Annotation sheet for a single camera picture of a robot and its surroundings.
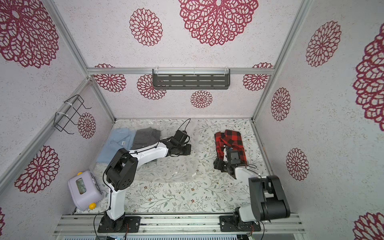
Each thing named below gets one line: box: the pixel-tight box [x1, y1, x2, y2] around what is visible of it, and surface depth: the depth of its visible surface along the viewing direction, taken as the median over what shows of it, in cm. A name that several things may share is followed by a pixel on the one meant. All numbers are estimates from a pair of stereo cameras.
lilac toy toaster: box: [68, 170, 104, 211], surface depth 78 cm
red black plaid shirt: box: [214, 129, 248, 165], surface depth 105 cm
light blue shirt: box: [96, 127, 136, 163], surface depth 105 cm
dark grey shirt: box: [131, 127, 161, 150], surface depth 107 cm
